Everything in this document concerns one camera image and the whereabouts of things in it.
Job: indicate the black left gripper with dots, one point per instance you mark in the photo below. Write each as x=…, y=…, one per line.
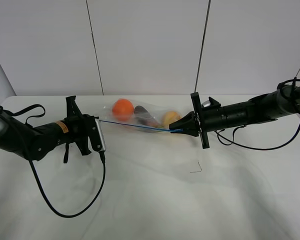
x=81, y=127

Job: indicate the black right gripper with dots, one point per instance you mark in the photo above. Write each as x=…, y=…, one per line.
x=198, y=122

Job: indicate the clear zip bag blue seal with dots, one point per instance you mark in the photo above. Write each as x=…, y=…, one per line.
x=104, y=113

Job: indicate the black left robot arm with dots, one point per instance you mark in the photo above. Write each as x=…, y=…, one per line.
x=34, y=143

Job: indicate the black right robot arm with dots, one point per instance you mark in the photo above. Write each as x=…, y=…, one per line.
x=261, y=109

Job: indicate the yellow pear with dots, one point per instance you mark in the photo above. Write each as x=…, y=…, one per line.
x=170, y=117

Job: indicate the orange fruit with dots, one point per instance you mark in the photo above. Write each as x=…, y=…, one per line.
x=122, y=110

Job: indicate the purple eggplant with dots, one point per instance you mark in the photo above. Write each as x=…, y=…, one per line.
x=143, y=117

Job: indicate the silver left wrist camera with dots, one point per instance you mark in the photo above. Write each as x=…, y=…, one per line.
x=96, y=136

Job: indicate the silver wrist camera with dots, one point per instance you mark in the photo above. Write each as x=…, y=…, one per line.
x=96, y=136
x=210, y=103

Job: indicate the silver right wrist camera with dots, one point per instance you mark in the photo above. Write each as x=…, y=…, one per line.
x=210, y=103

